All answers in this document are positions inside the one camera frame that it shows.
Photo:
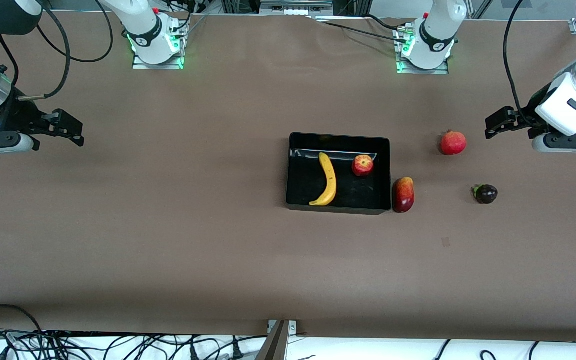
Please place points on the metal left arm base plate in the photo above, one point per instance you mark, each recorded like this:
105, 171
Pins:
443, 70

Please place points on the grey metal post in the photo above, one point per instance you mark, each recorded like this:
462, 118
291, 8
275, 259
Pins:
274, 347

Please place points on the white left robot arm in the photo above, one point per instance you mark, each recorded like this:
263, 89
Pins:
435, 35

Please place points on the red yellow mango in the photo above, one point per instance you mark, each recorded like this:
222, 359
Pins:
403, 197

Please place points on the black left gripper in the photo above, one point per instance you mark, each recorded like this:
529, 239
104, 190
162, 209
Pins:
532, 113

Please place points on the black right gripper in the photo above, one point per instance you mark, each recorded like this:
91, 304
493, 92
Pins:
14, 116

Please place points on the red pomegranate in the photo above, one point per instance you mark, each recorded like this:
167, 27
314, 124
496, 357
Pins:
453, 144

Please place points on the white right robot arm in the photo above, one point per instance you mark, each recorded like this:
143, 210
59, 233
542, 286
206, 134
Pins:
150, 30

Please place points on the small red apple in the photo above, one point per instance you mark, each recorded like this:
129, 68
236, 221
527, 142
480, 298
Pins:
363, 166

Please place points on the black rectangular plastic tray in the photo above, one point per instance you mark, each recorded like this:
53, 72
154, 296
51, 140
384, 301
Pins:
358, 200

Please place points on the white power strip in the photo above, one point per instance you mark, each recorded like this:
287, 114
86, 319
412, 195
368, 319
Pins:
295, 10

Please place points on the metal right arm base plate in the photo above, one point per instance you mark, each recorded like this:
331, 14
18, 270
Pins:
140, 64

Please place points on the dark purple mangosteen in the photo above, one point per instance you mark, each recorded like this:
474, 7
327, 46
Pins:
487, 194

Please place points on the silver metal table bracket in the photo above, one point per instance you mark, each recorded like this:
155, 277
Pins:
293, 327

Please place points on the yellow banana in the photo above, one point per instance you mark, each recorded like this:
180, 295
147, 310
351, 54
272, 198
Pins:
330, 182

